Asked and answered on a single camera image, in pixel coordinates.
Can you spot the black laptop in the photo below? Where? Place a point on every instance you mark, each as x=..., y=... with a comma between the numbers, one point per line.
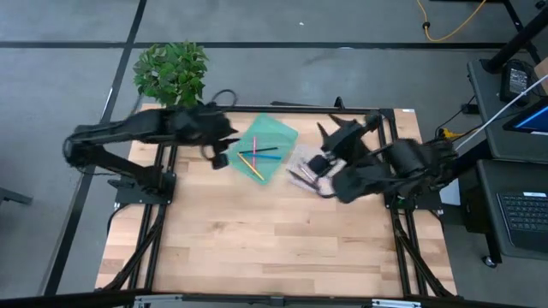
x=526, y=218

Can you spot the black caster wheel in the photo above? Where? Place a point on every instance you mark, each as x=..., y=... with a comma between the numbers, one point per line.
x=490, y=262

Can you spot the potted green plant black pot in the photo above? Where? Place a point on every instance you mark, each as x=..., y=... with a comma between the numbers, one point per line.
x=171, y=72

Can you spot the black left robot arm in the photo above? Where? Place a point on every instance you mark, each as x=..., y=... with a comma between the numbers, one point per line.
x=128, y=126

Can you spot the tablet with blue screen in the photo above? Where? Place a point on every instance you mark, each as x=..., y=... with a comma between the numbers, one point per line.
x=535, y=122

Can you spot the blue pencil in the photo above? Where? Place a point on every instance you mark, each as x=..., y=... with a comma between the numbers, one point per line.
x=263, y=156

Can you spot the pink pencil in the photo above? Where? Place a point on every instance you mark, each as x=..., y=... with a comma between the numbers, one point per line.
x=254, y=145

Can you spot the black crossbeam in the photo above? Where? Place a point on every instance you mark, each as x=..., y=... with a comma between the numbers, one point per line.
x=64, y=301

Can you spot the silver bracket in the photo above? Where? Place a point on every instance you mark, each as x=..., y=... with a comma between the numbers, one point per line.
x=158, y=300
x=396, y=304

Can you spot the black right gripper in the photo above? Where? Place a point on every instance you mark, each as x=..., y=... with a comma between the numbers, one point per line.
x=347, y=143

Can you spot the black aluminium table frame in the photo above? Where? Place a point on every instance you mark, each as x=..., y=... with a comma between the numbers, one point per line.
x=299, y=110

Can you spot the clear plastic bin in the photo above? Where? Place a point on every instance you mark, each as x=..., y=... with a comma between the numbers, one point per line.
x=295, y=160

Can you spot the yellow pencil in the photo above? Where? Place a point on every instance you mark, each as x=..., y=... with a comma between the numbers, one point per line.
x=251, y=167

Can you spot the black power adapter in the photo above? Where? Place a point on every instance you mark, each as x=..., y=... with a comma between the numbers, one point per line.
x=516, y=81

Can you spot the black desk crossbar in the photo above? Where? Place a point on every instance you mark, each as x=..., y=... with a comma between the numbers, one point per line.
x=471, y=161

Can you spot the black desk stand leg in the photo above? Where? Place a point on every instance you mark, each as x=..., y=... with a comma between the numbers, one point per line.
x=514, y=43

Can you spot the yellow plug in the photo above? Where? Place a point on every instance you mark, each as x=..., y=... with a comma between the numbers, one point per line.
x=446, y=135

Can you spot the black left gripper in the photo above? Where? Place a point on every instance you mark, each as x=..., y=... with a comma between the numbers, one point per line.
x=214, y=128

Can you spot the dark rolling desk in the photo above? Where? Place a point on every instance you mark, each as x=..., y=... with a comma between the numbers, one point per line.
x=488, y=179

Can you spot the teal plastic bin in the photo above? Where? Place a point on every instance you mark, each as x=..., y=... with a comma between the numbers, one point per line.
x=278, y=128

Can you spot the dark brown pencil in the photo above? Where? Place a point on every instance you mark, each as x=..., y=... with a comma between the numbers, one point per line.
x=301, y=179

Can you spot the dark grey desk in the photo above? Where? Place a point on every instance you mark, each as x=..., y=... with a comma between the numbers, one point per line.
x=496, y=145

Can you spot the brown cardboard piece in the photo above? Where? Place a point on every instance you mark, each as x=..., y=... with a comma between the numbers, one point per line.
x=543, y=72

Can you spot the grey chair base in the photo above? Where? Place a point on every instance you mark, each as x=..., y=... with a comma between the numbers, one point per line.
x=13, y=197

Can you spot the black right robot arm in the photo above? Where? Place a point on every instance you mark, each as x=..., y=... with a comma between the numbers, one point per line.
x=406, y=162

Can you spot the white paper sheet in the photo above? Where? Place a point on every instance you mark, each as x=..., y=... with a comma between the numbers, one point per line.
x=450, y=196

